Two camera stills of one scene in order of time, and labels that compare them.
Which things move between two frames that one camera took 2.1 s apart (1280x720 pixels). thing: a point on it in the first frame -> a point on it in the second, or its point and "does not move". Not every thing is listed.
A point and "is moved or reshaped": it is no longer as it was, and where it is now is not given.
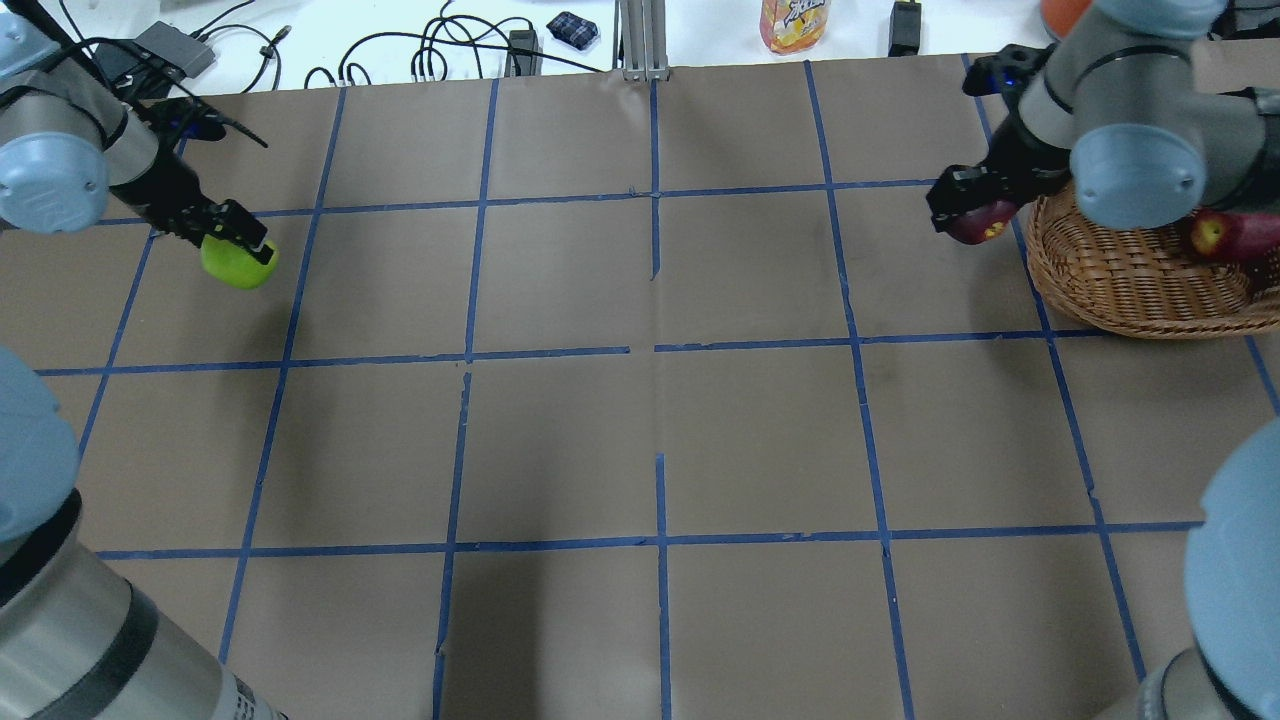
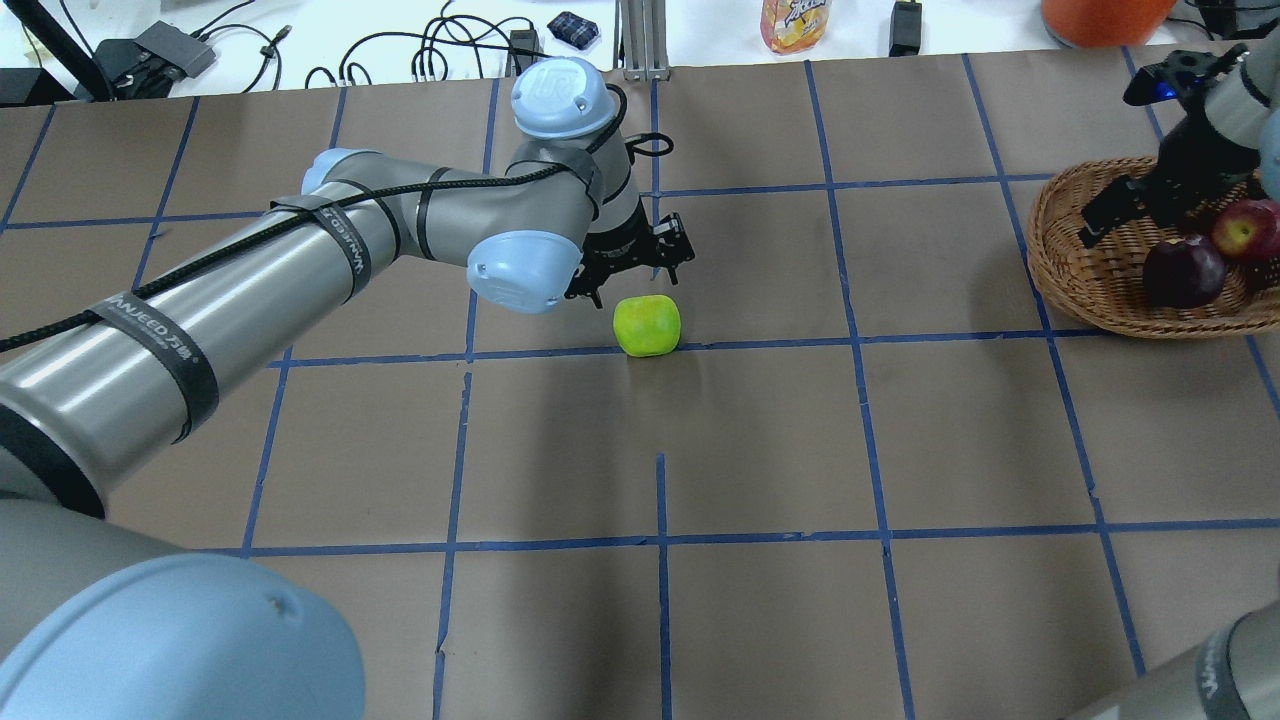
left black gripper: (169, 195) -> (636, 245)
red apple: (1234, 236) does not move
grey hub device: (187, 53) does not move
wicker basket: (1145, 284) does not move
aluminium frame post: (644, 36) does not move
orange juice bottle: (790, 25) does not move
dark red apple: (982, 224) -> (1186, 274)
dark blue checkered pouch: (575, 30) does not move
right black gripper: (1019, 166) -> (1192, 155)
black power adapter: (904, 29) does not move
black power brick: (528, 64) does not move
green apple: (234, 266) is moved or reshaped
